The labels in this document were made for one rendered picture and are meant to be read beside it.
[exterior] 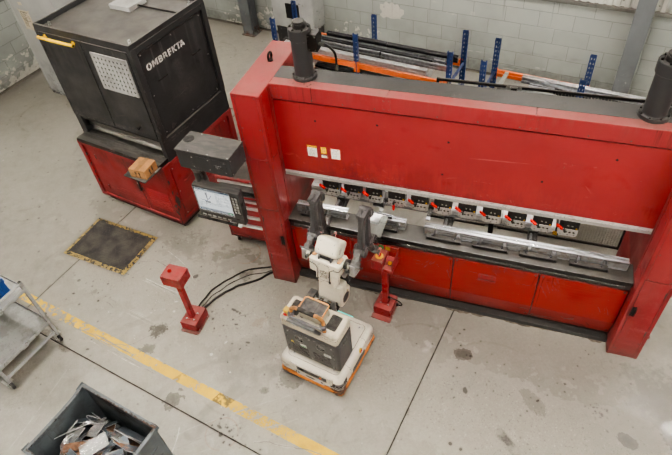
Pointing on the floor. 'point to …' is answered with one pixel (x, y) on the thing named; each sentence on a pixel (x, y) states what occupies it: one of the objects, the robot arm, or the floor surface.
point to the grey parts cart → (20, 327)
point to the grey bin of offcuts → (97, 429)
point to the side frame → (644, 285)
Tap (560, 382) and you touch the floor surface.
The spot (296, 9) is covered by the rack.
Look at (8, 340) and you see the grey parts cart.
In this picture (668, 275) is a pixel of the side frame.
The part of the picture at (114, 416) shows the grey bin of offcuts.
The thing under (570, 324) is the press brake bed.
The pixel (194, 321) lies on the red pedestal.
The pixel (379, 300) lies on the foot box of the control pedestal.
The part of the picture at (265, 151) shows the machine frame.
